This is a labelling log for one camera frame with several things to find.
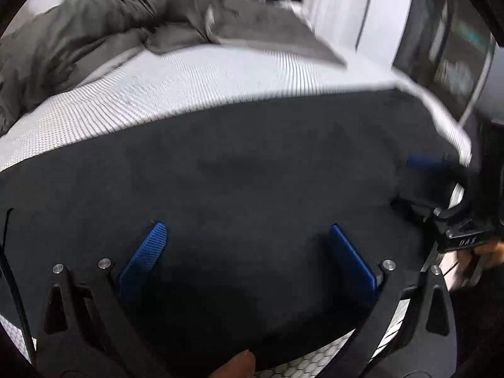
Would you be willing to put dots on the black television screen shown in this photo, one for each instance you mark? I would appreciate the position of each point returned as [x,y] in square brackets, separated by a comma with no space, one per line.
[441,39]

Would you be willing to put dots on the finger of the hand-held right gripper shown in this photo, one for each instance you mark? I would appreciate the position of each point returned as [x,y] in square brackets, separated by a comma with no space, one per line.
[427,162]

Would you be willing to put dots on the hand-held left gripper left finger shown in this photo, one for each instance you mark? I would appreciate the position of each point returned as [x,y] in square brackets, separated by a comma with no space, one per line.
[143,256]

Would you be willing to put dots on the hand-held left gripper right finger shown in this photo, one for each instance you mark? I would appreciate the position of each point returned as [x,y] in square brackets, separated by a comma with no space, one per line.
[352,262]

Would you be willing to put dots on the person's left hand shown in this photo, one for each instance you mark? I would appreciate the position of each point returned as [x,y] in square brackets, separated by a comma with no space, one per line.
[236,365]

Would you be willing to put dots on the white curtain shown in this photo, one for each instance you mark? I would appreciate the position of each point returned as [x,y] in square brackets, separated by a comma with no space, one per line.
[334,8]

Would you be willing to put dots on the person's right hand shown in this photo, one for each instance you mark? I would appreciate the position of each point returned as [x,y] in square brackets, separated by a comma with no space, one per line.
[490,250]

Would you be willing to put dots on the grey garment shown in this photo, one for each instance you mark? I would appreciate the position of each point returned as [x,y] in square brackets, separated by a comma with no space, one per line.
[98,27]

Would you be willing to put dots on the dark grey blanket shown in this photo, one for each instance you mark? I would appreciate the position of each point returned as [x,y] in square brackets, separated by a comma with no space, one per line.
[271,27]

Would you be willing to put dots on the black pants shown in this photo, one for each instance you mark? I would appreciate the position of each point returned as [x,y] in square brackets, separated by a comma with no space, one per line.
[236,173]

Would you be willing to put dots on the bed with white honeycomb sheet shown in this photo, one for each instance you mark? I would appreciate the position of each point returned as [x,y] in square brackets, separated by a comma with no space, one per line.
[197,86]

